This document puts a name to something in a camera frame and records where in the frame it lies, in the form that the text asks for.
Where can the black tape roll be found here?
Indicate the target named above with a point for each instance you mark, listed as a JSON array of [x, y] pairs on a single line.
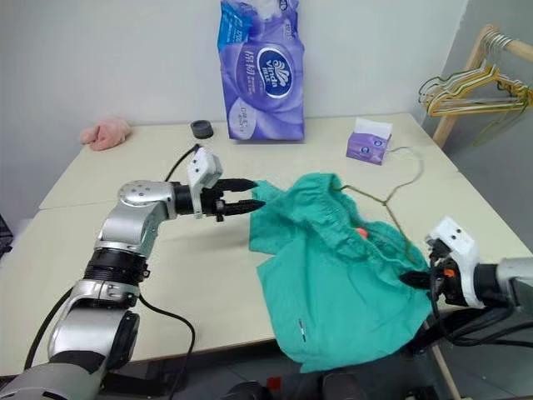
[[202, 129]]

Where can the light wooden bar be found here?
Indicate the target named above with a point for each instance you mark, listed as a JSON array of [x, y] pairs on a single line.
[[446, 373]]

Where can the small red block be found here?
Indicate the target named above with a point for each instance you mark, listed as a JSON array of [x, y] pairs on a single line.
[[275, 382]]

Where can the yellow clothes hanger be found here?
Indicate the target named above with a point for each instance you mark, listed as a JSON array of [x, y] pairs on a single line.
[[466, 111]]

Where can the dark green clothes hanger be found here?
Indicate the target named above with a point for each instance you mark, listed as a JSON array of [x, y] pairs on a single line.
[[421, 88]]

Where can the small orange red piece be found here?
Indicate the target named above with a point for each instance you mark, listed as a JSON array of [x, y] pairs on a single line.
[[362, 232]]

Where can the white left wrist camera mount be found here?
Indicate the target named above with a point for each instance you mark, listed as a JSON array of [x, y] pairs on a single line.
[[204, 166]]

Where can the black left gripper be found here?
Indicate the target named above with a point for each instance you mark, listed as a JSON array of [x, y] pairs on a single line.
[[214, 204]]

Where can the purple tissue box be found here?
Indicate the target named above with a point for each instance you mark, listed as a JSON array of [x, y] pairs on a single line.
[[366, 148]]

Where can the pink fluffy cloth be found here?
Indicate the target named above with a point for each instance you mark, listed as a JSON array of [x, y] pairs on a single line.
[[106, 133]]

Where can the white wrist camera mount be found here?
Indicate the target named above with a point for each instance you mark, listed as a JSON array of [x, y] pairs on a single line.
[[458, 246], [204, 166]]

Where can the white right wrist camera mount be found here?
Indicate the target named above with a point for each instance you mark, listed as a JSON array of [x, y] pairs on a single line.
[[458, 246]]

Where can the white clothes hanger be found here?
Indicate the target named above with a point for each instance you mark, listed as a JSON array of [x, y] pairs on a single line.
[[470, 100]]

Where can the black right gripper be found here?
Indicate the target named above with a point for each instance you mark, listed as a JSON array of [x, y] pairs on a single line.
[[446, 285]]

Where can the dark rounded shape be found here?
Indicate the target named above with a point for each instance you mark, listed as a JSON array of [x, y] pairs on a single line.
[[247, 391], [343, 387]]

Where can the purple Vinda tissue roll pack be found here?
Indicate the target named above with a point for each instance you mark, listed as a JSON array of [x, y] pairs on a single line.
[[262, 83]]

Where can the light wooden clothes rack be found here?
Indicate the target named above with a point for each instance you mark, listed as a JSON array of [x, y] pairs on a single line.
[[451, 112]]

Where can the green shorts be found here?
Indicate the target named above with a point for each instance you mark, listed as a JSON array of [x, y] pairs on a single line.
[[333, 300]]

